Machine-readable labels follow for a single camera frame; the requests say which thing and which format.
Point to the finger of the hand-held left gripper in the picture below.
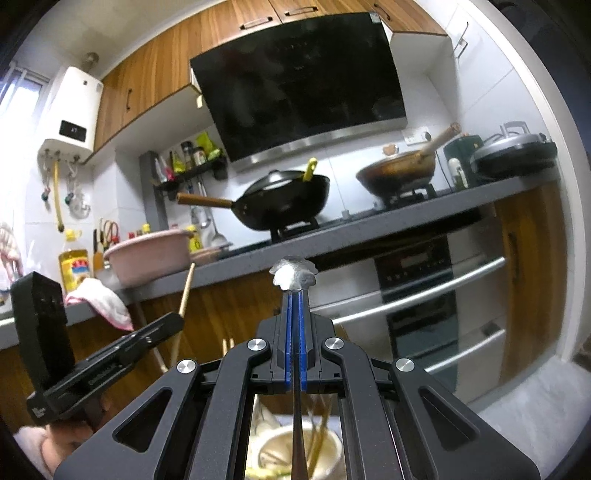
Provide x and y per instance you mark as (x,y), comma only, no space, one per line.
(161,327)

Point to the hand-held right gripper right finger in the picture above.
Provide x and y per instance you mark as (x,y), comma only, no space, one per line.
(304,332)

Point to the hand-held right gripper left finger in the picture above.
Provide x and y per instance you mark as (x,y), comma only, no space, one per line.
(288,332)

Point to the wooden chopstick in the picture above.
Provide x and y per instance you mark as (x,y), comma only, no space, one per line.
(187,290)
(318,438)

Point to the floral ceramic utensil holder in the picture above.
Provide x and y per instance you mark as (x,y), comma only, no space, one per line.
(332,454)

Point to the person's left hand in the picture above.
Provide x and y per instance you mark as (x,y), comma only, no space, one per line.
(69,443)

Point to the pink towel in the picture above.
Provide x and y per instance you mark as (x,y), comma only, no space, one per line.
(106,302)

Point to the yellow oil bottle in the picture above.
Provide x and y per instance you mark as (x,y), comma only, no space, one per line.
(74,270)

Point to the pink basin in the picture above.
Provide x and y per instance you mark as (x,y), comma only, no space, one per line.
(147,258)

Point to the knife block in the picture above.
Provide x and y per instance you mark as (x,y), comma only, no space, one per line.
(99,256)

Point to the black gas hob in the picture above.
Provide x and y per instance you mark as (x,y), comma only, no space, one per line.
(295,228)

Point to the steel ladle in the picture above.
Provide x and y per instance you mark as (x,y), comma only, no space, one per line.
(217,237)

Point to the black built-in oven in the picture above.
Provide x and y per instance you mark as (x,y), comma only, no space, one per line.
(415,323)

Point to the black wok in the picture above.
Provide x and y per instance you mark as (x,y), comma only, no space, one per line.
(277,207)

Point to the black spice rack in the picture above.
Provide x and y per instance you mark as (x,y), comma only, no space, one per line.
(203,173)

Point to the grey kitchen countertop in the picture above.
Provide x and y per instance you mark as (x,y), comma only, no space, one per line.
(415,217)

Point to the built-in oven with drawers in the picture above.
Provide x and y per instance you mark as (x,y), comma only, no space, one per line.
(480,295)

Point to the brown wok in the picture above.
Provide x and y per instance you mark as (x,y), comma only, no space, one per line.
(397,173)

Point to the white water heater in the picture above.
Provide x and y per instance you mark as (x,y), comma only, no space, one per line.
(74,106)

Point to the green kitchen appliance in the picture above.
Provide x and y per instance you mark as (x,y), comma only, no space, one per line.
(461,157)

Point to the wooden base cabinets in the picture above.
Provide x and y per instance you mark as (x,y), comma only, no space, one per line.
(531,258)

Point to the black range hood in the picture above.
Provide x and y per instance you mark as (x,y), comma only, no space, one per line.
(295,83)

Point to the grey electric griddle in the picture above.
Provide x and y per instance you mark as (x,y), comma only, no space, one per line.
(512,154)

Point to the white wall socket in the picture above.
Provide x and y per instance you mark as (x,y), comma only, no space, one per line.
(415,136)

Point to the wooden wall cabinets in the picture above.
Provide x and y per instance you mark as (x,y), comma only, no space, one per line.
(147,69)

